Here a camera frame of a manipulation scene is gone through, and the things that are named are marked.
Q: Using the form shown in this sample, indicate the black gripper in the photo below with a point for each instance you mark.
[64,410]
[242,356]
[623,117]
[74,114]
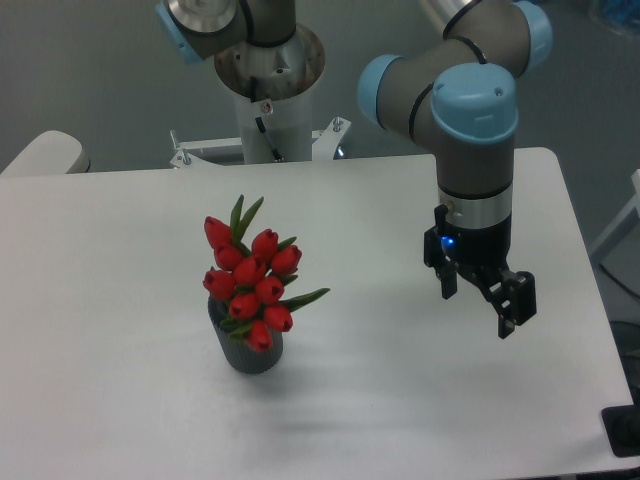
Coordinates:
[481,258]

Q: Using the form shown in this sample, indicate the red tulip bouquet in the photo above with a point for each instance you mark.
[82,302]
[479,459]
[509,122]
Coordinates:
[247,283]

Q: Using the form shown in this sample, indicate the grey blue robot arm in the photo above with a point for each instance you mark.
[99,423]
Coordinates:
[457,100]

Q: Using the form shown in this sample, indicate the dark grey ribbed vase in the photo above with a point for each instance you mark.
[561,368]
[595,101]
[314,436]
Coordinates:
[240,354]

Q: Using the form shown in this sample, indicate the white furniture leg right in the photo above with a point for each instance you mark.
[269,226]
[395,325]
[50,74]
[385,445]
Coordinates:
[619,227]

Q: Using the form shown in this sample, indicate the black device at table edge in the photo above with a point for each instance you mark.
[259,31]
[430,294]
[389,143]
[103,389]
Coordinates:
[622,427]

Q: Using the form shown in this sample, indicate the blue object top right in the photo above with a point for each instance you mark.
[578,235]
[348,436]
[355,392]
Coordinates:
[622,16]

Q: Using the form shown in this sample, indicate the white chair armrest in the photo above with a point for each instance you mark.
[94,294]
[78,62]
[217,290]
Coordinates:
[51,153]

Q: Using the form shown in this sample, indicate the white metal base frame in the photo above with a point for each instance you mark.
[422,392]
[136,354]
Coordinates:
[326,145]

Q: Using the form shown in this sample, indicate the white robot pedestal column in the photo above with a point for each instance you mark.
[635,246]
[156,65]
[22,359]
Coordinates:
[272,90]

